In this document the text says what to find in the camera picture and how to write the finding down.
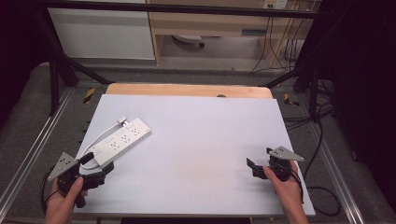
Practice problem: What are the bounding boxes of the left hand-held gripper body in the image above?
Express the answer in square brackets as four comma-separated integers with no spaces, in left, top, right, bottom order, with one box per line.
[47,151,107,209]

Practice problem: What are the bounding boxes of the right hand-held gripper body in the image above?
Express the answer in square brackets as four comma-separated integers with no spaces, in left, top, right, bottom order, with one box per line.
[266,146,305,183]

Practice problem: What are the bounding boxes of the white power strip cable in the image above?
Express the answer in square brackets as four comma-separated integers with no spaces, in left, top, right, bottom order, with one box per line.
[79,121,122,171]

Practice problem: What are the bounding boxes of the white power strip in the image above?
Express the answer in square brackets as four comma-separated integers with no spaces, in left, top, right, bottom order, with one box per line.
[88,117,153,171]

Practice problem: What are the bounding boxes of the person's right hand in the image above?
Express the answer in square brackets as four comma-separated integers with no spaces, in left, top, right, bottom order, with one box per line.
[262,161,304,204]

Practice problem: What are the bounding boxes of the person's left hand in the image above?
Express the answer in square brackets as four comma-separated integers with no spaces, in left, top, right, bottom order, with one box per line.
[44,176,89,224]

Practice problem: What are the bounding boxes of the yellow black floor tape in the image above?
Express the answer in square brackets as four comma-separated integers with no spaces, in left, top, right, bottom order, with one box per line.
[283,92,301,107]
[82,87,96,105]

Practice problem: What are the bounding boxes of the wooden table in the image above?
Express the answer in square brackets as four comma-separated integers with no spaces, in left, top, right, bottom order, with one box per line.
[105,82,274,100]

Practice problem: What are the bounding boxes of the black curtain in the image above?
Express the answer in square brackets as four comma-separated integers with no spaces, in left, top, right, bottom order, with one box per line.
[0,0,50,125]
[295,0,396,213]

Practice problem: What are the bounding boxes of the white cabinet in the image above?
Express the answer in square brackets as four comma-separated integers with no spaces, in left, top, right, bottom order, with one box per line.
[47,7,156,61]

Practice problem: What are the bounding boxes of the white device under desk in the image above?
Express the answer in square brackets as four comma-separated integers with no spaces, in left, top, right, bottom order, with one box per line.
[172,34,206,49]

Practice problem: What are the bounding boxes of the light wooden desk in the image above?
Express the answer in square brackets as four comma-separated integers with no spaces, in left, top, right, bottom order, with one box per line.
[146,0,316,67]

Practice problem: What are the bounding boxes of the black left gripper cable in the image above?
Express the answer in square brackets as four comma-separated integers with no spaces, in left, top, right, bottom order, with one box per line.
[39,165,61,216]

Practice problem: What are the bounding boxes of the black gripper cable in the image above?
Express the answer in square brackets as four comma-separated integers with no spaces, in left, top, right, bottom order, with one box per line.
[297,119,342,217]
[39,165,61,216]

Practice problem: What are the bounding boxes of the aluminium floor rail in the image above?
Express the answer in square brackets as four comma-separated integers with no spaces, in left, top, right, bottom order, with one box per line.
[306,122,366,224]
[0,88,75,214]

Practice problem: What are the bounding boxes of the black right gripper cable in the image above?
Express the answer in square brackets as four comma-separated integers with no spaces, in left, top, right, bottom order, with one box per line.
[297,119,342,217]

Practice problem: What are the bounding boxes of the black floor cables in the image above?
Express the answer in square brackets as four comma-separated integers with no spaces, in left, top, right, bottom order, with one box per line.
[282,78,335,132]

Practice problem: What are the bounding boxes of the bundle of black cables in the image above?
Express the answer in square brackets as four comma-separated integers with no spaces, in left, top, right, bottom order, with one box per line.
[250,8,316,75]

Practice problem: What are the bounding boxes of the white wall socket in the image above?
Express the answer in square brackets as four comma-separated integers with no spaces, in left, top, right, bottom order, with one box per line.
[262,0,290,10]

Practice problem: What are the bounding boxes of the black metal frame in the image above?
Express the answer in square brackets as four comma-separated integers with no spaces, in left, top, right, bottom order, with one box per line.
[31,0,331,117]

